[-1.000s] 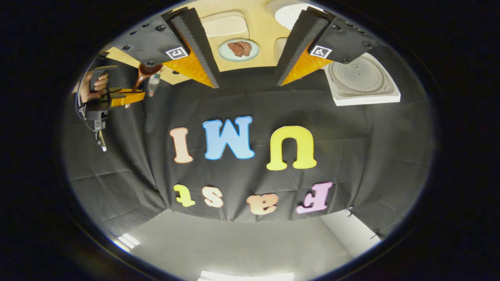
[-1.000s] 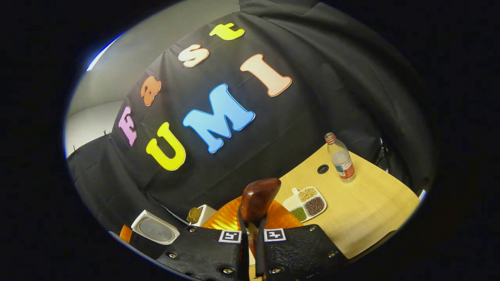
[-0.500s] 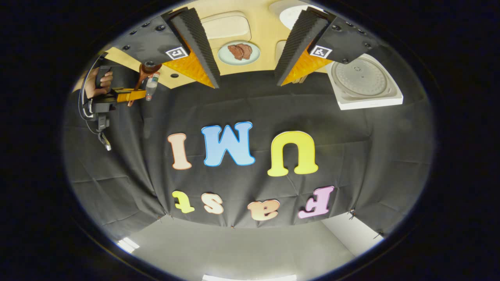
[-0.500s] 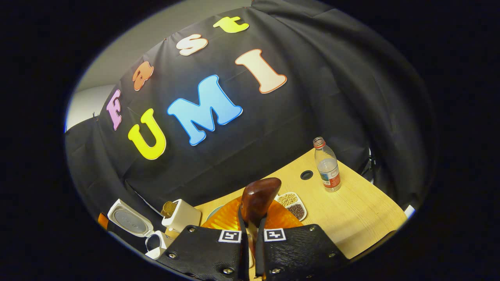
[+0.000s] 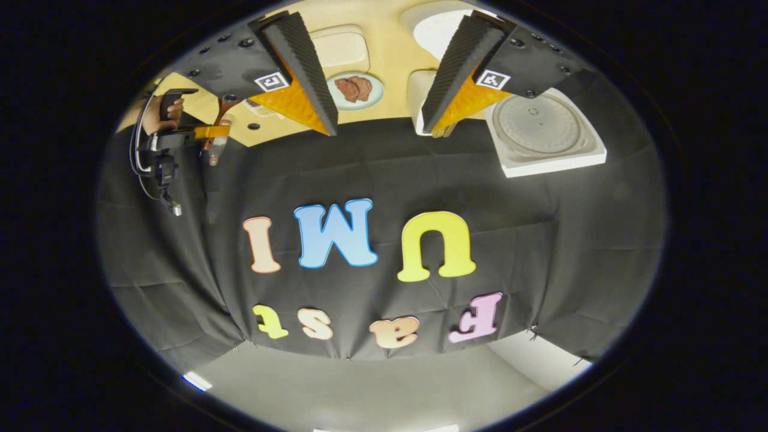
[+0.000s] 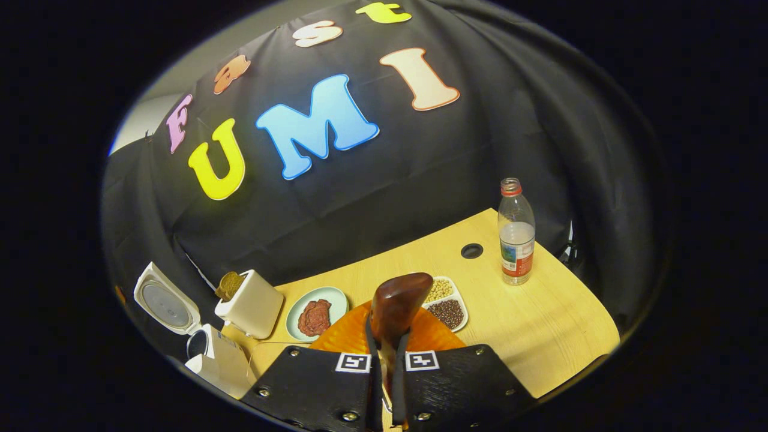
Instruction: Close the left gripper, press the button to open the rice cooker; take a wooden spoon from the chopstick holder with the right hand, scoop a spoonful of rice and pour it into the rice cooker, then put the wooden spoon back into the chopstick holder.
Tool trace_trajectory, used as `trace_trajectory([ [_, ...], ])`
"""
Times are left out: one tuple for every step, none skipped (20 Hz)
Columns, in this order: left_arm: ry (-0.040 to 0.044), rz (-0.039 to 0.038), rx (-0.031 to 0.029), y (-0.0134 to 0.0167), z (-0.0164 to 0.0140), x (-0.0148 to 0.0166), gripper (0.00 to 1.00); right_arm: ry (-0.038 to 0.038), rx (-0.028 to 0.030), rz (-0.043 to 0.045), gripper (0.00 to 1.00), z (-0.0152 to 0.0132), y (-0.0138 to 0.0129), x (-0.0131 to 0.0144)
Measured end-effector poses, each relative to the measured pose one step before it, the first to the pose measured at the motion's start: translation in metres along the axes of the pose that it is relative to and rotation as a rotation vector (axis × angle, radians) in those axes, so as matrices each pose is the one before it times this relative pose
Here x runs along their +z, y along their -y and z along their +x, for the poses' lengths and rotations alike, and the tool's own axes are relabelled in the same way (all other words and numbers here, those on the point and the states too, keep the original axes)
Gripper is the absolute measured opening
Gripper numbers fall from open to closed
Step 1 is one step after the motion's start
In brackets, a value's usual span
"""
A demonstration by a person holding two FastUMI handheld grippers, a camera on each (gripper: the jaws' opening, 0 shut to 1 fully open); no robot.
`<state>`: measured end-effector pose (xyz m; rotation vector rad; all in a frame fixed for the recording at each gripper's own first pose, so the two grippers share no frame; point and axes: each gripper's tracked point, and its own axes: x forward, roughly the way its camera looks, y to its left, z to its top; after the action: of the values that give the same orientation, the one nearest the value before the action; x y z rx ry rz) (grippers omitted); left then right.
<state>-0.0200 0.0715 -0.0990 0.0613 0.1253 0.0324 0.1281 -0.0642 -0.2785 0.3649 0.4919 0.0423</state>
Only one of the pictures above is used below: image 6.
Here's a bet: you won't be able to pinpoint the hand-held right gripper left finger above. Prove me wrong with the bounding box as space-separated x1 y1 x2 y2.
240 300 385 432

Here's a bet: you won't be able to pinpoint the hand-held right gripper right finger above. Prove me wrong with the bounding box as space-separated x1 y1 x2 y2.
390 303 535 432

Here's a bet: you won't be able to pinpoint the white rice cooker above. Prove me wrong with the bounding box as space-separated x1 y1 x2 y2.
133 262 256 400

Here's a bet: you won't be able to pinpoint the brown wooden spoon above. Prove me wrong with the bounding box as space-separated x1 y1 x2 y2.
368 272 434 409

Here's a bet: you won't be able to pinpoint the clear plastic tray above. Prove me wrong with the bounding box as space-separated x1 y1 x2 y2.
248 341 313 388

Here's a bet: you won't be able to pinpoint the brown meat slice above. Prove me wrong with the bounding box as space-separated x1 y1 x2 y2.
298 299 332 337

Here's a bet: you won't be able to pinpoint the dark red beans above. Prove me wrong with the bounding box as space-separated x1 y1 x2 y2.
427 299 464 329

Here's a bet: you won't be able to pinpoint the pale green plate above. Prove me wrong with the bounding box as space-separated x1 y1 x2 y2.
286 286 349 343

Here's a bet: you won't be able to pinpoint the white divided dish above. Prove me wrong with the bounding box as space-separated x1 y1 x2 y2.
420 276 469 332

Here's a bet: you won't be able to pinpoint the yellow soybeans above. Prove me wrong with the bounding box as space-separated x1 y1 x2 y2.
425 279 455 302

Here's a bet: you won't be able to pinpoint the white toaster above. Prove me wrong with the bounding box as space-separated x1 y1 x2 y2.
215 269 284 340

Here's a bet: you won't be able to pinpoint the brown bread slice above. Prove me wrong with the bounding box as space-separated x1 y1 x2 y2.
215 271 245 302

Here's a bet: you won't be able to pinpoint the clear water bottle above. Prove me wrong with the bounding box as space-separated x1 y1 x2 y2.
497 178 536 286

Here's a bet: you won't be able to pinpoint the black backdrop cloth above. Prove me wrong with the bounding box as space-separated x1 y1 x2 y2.
101 0 667 361

